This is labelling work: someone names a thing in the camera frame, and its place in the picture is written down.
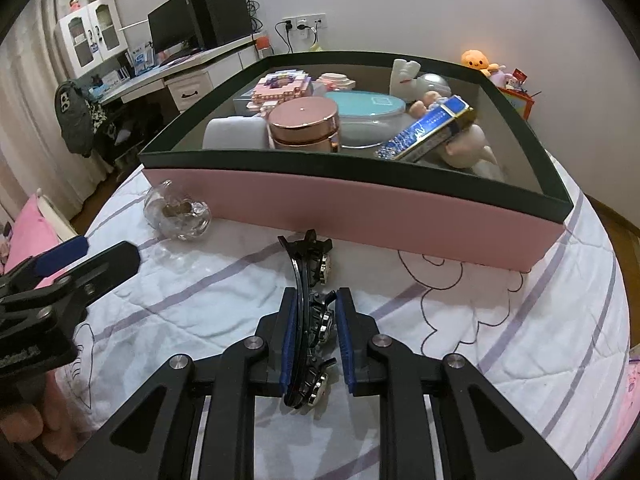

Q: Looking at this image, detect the dark jacket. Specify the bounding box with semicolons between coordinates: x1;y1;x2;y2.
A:
54;80;99;159

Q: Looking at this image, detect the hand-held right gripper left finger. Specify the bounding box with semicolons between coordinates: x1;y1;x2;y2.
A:
57;287;301;480

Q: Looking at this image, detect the black hair clip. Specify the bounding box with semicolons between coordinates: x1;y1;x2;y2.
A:
277;230;337;409

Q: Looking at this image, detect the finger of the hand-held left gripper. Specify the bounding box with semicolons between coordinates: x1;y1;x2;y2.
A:
0;241;141;322
0;236;90;287

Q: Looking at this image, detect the white figurine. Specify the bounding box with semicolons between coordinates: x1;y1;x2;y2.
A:
390;59;424;97

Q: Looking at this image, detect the pig doll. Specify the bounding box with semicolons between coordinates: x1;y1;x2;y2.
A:
409;87;505;181

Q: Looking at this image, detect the clear container with teal lid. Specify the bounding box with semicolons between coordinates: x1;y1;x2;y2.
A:
324;90;407;150

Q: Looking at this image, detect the orange octopus plush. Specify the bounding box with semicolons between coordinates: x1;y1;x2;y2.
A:
460;49;500;79

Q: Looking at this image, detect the orange storage box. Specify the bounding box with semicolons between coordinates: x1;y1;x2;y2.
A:
497;85;535;121

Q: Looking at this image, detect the black computer tower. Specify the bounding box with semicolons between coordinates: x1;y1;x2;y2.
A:
190;0;254;50

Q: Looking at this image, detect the white desk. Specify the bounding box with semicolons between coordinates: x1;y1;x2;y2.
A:
100;32;266;114

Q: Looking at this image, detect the person's left hand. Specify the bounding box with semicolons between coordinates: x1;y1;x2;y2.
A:
0;367;76;461

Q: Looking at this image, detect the pink box with dark rim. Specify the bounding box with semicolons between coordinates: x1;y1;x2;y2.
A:
137;50;574;274

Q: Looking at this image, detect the black computer monitor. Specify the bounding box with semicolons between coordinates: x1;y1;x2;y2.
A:
147;0;201;56

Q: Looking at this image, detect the pink patterned card pack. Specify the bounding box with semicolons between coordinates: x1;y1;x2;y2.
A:
247;72;315;111

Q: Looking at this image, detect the long blue box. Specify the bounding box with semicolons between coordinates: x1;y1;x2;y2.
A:
376;95;476;164

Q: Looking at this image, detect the pink pillow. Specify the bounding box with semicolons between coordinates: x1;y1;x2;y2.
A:
0;192;79;274

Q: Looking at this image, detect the white wall outlet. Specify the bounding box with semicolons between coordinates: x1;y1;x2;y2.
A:
276;14;329;31

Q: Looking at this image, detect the blue white box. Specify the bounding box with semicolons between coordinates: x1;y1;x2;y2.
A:
131;45;154;74

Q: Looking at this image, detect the beige curtain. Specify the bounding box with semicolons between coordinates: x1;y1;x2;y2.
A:
0;0;72;222

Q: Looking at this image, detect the white striped quilt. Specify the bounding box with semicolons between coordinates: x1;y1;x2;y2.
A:
65;157;631;480

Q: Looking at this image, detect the white glass door cabinet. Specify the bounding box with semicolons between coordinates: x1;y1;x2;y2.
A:
56;0;126;80

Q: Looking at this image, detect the black power cable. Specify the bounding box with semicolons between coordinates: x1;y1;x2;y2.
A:
277;22;321;54

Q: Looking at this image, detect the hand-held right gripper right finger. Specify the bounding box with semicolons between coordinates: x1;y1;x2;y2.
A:
336;287;576;480

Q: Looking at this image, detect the clear glass bottle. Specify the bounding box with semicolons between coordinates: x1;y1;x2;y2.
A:
144;179;212;241

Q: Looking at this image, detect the pink round jar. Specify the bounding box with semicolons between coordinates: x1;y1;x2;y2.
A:
268;99;342;154

